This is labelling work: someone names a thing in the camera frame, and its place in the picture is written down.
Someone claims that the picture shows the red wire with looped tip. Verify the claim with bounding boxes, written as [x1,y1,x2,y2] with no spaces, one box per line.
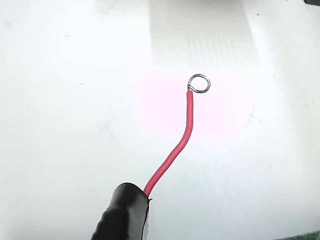
[144,73,211,196]

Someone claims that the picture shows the large green sponge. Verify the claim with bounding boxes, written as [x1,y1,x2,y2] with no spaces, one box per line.
[292,230,320,240]

